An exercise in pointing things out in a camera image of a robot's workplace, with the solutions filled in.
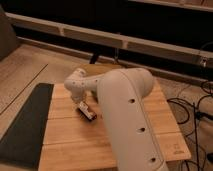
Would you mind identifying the white window frame ledge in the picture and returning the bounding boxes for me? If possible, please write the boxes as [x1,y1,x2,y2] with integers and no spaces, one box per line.
[6,12,213,62]

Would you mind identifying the dark grey floor mat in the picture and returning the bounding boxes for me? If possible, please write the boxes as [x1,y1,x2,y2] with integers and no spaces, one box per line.
[0,83,53,169]

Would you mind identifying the black cables on floor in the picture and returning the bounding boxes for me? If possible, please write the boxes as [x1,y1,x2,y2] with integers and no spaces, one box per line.
[166,79,213,171]

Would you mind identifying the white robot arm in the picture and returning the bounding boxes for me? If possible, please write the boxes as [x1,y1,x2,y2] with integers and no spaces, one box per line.
[64,68,169,171]

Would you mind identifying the grey sofa corner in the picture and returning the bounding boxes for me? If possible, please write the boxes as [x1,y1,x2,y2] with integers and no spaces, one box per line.
[0,5,20,61]

